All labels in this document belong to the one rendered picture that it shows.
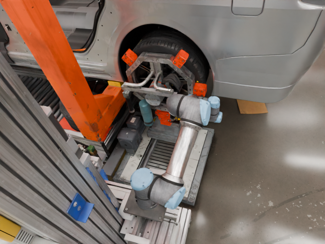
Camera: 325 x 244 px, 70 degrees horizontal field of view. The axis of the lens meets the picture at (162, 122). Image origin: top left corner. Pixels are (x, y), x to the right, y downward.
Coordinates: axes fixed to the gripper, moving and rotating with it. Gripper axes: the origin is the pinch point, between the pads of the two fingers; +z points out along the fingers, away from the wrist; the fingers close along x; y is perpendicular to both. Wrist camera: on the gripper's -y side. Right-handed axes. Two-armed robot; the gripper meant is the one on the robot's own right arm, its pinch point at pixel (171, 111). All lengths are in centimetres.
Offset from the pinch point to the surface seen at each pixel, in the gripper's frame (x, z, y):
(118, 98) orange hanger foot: -21, 60, -18
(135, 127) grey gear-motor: -11, 44, -43
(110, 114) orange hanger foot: -3, 60, -21
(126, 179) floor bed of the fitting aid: 28, 43, -75
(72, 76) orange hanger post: 15, 60, 34
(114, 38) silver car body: -31, 52, 36
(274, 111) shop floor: -99, -82, -82
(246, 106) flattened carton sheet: -100, -52, -81
